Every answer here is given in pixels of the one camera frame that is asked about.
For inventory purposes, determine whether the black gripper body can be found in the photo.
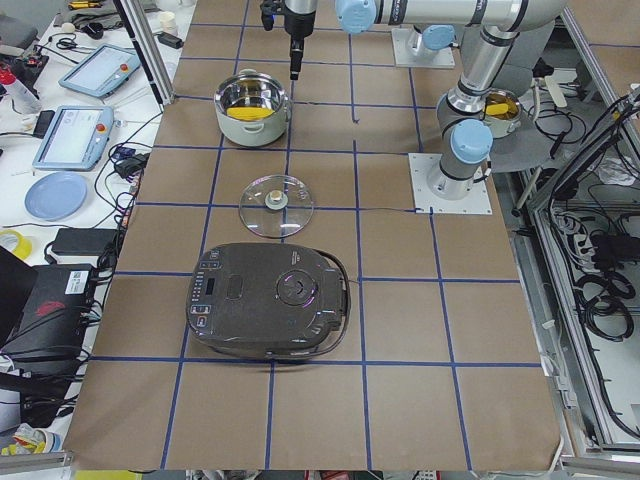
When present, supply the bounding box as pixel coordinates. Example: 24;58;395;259
283;0;317;40

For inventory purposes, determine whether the glass pot lid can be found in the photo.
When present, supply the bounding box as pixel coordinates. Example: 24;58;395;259
239;174;315;239

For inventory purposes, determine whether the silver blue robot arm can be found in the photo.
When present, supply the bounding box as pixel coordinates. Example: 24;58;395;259
427;14;552;200

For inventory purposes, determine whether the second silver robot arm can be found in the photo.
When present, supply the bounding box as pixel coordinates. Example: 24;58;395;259
335;0;566;91

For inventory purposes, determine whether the pale green cooking pot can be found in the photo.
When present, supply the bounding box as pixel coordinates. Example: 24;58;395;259
214;69;291;147

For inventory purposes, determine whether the upper teach pendant tablet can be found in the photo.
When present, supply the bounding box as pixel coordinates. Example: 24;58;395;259
58;44;141;98

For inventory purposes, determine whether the teach pendant tablet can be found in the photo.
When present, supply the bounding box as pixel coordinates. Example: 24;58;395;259
58;44;141;98
32;105;114;171

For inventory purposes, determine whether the steel bowl on side shelf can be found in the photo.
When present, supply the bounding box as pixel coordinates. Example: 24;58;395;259
483;90;522;139

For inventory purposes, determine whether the lower teach pendant tablet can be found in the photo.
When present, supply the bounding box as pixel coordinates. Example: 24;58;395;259
32;105;114;171

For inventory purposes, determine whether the black rice cooker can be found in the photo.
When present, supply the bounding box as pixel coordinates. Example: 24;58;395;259
186;242;351;360

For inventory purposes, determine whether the blue plate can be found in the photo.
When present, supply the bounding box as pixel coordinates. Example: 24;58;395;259
24;172;87;221

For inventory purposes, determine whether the black power adapter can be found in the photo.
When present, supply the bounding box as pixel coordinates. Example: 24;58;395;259
44;228;117;264

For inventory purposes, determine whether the yellow tape roll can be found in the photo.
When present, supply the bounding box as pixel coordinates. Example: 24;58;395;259
0;229;32;260

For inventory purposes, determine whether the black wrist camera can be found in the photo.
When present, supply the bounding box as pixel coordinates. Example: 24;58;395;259
260;0;283;31

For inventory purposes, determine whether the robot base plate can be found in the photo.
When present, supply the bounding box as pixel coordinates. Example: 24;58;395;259
408;153;492;215

